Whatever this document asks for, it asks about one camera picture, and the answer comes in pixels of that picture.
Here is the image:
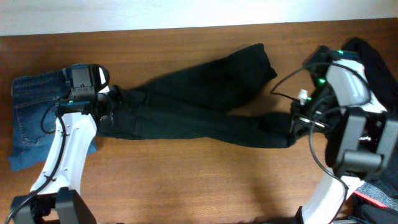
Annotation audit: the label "grey red-trimmed garment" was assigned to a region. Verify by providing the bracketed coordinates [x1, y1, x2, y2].
[354, 183, 394, 208]

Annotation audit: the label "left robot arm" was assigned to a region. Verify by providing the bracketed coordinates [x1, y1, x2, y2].
[5, 64, 110, 224]

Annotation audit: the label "black trousers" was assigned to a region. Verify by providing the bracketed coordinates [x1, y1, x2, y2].
[97, 43, 296, 148]

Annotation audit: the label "black clothes pile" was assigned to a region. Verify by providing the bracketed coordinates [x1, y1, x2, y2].
[303, 37, 398, 224]

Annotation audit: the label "blue denim jeans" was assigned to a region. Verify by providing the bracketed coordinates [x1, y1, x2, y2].
[6, 67, 98, 172]

